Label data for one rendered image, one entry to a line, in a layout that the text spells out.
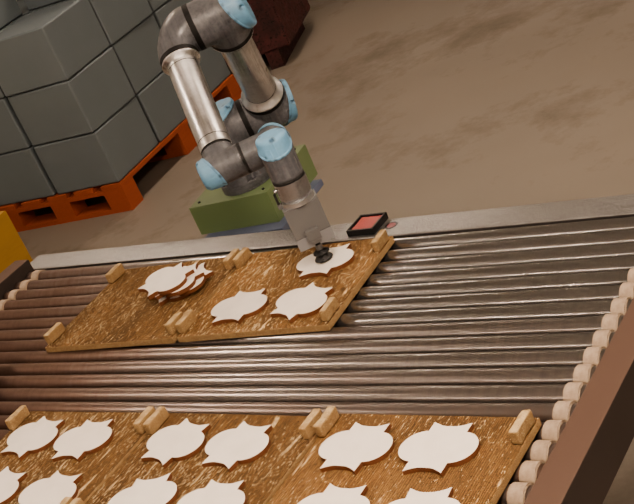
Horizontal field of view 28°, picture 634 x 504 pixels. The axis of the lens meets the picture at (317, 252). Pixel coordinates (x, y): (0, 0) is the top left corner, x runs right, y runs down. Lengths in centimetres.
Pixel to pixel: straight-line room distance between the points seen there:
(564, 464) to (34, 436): 123
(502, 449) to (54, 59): 483
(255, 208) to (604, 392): 155
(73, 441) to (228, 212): 102
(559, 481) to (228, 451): 68
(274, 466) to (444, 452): 33
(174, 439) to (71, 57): 438
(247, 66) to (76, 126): 357
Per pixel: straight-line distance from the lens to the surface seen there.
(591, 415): 200
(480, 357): 230
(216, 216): 344
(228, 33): 302
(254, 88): 323
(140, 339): 290
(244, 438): 232
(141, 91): 701
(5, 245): 608
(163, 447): 242
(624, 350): 213
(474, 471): 200
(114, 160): 671
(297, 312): 266
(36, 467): 262
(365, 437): 216
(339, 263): 278
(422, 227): 287
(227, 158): 280
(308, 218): 276
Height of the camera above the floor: 209
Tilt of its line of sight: 23 degrees down
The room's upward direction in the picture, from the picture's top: 24 degrees counter-clockwise
